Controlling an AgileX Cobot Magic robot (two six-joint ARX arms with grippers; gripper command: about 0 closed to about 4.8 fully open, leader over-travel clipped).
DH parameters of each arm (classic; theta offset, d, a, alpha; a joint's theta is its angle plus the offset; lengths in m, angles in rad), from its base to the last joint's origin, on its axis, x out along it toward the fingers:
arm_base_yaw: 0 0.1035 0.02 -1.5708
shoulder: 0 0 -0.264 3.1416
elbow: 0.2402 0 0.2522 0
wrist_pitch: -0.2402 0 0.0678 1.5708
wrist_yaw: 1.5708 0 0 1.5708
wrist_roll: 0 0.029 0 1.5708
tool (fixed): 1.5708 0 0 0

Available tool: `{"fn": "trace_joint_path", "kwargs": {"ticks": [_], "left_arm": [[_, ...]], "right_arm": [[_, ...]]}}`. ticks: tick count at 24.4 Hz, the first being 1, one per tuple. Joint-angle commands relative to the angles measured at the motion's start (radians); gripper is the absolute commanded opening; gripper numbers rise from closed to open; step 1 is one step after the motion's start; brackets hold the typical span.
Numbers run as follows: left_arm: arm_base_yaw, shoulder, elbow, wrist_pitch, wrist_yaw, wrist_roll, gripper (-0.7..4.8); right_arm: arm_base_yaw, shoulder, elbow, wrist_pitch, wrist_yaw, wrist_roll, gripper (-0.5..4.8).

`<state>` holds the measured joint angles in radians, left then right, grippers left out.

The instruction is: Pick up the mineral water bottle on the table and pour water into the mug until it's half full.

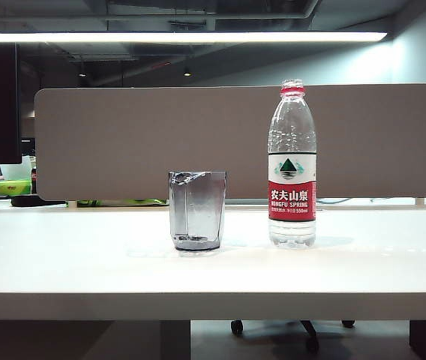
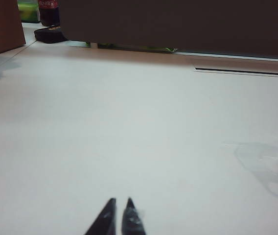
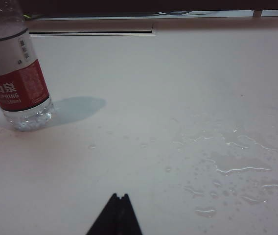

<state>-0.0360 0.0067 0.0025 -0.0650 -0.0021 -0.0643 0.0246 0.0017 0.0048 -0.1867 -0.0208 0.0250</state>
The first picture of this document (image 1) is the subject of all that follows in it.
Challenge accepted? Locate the Nongfu Spring water bottle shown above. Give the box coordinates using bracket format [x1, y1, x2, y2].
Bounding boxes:
[267, 78, 318, 249]

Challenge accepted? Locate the clear grey glass mug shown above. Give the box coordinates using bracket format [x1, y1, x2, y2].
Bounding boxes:
[168, 170, 227, 257]

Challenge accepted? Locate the green flat packet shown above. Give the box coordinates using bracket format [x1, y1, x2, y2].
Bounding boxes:
[76, 198, 170, 208]

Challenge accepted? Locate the grey-brown desk partition panel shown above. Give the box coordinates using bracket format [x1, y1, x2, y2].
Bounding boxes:
[34, 82, 426, 203]

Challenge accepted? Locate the long ceiling light strip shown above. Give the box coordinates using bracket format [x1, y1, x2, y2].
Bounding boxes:
[0, 31, 389, 44]

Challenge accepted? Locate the black monitor base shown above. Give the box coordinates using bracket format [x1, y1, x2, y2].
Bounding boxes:
[10, 194, 67, 208]

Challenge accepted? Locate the black office chair base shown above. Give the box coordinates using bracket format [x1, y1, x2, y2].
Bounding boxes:
[229, 319, 356, 354]

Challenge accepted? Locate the white tissue paper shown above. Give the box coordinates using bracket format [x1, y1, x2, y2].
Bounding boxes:
[0, 154, 35, 182]

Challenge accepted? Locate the green tissue box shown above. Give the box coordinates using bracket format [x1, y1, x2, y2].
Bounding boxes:
[0, 178, 33, 197]

